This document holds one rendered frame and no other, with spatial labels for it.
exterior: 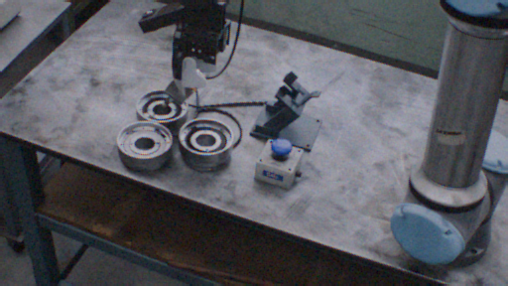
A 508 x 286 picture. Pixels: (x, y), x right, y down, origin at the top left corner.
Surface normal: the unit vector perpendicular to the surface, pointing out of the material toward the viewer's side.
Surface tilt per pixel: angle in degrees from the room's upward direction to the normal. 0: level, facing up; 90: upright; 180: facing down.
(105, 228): 0
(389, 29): 90
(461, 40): 91
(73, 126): 0
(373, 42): 90
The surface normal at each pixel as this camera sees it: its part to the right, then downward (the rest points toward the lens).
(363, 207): 0.08, -0.75
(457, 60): -0.73, 0.41
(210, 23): -0.31, 0.62
